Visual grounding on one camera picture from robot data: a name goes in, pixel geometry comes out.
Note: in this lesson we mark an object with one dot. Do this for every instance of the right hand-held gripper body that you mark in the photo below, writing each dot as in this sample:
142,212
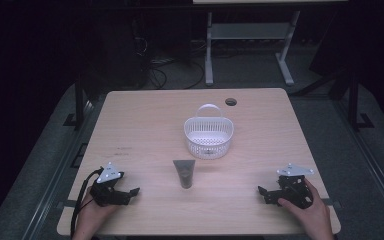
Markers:
295,190

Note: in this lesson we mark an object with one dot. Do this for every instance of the white plastic basket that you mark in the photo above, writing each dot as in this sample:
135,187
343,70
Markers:
208,136

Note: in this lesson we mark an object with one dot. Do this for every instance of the dark grey tube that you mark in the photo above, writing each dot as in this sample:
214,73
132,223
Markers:
184,171

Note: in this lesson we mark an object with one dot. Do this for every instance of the black metal stand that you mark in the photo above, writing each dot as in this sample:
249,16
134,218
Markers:
355,100
79,103

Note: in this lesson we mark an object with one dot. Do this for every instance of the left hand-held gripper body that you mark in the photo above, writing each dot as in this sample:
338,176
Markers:
108,186

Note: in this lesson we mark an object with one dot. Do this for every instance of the person's right hand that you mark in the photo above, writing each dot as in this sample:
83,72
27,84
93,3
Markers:
310,216

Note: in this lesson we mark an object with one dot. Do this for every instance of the white metal desk frame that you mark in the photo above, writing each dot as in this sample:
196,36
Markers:
246,31

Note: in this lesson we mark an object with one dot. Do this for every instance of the black table grommet hole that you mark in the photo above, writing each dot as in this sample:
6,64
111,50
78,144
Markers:
230,101

